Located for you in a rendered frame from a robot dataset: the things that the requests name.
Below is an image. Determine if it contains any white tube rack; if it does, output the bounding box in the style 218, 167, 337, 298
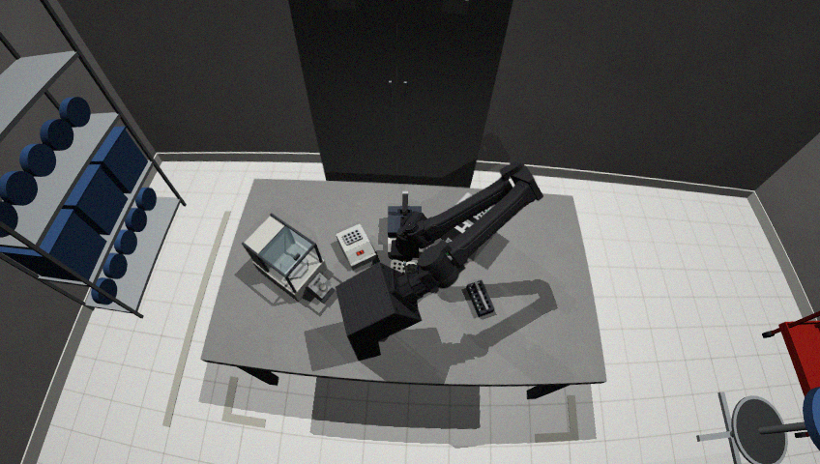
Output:
391, 260, 420, 274

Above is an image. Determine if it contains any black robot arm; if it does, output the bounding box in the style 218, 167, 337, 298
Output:
389, 161, 543, 312

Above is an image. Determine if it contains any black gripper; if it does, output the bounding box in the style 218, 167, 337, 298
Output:
391, 240, 419, 262

